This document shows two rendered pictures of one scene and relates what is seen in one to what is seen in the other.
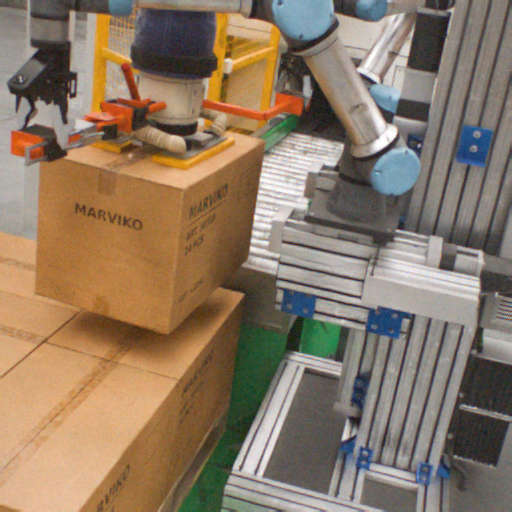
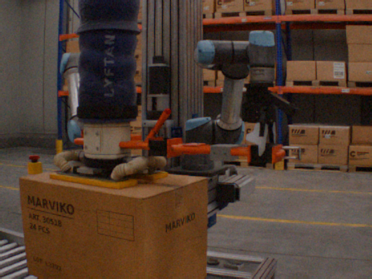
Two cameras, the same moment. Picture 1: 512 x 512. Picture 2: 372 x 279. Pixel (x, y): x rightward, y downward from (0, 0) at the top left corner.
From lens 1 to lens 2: 234 cm
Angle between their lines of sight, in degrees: 76
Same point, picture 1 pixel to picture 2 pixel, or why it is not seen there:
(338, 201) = (202, 163)
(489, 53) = (192, 79)
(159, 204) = (200, 194)
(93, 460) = not seen: outside the picture
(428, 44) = (165, 80)
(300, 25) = not seen: hidden behind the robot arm
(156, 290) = (202, 253)
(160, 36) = (131, 93)
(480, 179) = not seen: hidden behind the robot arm
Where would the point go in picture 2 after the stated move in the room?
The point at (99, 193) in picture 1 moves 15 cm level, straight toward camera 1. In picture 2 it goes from (176, 208) to (222, 207)
